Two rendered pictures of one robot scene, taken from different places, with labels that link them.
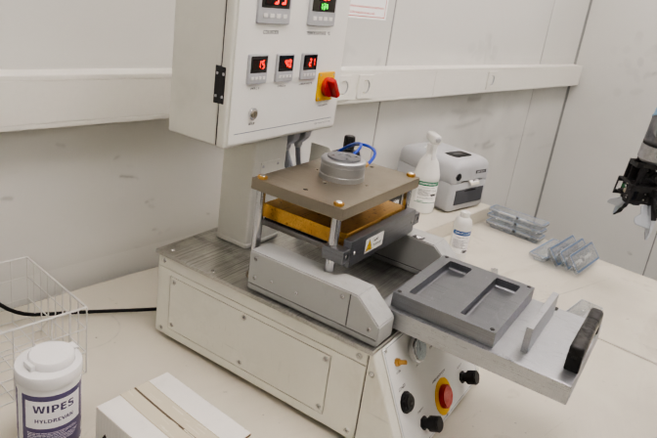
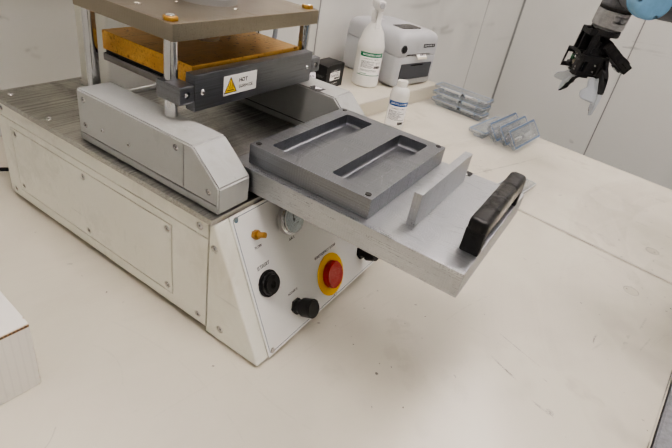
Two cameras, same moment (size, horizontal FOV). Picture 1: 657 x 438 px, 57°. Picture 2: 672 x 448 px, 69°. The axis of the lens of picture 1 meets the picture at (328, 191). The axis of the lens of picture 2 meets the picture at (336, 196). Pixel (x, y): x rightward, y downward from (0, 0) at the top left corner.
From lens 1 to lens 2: 0.43 m
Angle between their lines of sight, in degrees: 12
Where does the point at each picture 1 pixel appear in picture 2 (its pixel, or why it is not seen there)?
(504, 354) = (382, 228)
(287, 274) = (116, 119)
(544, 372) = (430, 252)
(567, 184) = (521, 76)
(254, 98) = not seen: outside the picture
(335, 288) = (167, 137)
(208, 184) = not seen: hidden behind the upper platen
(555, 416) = (464, 296)
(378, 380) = (223, 257)
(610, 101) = not seen: outside the picture
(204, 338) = (54, 202)
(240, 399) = (86, 272)
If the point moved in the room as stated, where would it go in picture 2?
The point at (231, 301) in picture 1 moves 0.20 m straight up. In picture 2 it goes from (67, 156) to (48, 2)
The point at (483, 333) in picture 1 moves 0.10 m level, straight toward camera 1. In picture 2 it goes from (356, 200) to (320, 250)
